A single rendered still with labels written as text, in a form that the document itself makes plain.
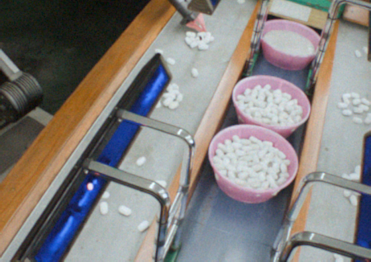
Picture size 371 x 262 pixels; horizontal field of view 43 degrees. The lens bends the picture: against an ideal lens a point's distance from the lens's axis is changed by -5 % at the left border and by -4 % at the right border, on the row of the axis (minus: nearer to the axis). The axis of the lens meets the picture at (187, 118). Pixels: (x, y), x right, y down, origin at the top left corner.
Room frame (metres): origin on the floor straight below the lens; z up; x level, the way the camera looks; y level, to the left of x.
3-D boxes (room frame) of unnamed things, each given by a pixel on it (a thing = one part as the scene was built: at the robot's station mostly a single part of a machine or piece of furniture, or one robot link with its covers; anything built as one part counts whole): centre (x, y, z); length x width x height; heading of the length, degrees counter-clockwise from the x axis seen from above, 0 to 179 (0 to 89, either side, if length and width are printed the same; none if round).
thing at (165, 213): (0.65, 0.08, 0.90); 0.20 x 0.19 x 0.45; 167
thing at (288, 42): (1.72, -0.36, 0.71); 0.22 x 0.22 x 0.06
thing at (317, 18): (1.93, -0.41, 0.77); 0.33 x 0.15 x 0.01; 77
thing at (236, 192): (1.02, -0.21, 0.72); 0.27 x 0.27 x 0.10
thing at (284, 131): (1.29, -0.27, 0.72); 0.27 x 0.27 x 0.10
